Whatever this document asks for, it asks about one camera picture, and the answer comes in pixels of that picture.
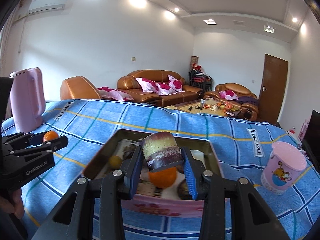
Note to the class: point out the brown wooden door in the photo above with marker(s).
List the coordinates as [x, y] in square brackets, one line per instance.
[272, 88]

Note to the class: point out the dark purple round fruit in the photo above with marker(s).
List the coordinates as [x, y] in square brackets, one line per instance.
[128, 152]

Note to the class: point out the purple sugarcane piece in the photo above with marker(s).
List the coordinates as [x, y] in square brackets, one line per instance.
[161, 151]

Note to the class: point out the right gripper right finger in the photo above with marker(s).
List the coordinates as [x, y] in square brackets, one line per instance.
[251, 217]

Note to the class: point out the armchair pink floral pillow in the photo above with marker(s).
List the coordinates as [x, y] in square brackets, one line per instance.
[228, 95]

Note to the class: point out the large orange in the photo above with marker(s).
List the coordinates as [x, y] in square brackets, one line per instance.
[163, 179]

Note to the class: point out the small orange tangerine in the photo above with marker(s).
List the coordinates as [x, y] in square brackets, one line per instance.
[50, 135]

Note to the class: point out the brown leather three-seat sofa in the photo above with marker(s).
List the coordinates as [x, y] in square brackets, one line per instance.
[129, 85]

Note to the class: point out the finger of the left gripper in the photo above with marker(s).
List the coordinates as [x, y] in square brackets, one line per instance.
[57, 144]
[19, 141]

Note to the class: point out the stacked dark chairs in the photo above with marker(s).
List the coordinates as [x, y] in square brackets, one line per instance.
[198, 78]

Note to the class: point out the wooden coffee table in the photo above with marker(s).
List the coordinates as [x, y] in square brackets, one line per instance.
[207, 106]

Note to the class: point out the black television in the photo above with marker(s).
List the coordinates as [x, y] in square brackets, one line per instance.
[311, 140]

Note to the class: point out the brown leather armchair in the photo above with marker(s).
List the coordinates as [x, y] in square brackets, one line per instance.
[237, 95]

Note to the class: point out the pink metal tin box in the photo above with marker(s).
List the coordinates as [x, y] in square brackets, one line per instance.
[161, 193]

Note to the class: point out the blue plaid tablecloth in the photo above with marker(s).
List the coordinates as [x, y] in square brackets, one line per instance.
[67, 203]

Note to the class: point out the pink cartoon cup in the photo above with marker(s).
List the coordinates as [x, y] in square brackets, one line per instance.
[284, 166]

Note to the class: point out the purple cloth on armchair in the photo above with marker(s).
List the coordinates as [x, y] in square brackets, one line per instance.
[247, 99]

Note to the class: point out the white wall air conditioner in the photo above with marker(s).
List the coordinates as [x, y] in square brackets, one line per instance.
[46, 5]

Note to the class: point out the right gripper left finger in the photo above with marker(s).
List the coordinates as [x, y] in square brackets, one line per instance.
[115, 187]

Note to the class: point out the pink electric kettle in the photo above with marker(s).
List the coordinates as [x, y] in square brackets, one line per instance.
[27, 99]

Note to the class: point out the person's left hand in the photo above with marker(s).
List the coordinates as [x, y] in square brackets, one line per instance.
[15, 205]

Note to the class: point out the brown-green kiwi fruit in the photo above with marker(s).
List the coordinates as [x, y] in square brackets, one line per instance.
[115, 162]

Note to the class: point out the dark brown passion fruit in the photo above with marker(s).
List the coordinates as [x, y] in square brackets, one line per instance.
[183, 192]

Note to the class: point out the brown leather ottoman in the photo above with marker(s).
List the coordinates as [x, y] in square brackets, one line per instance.
[78, 87]

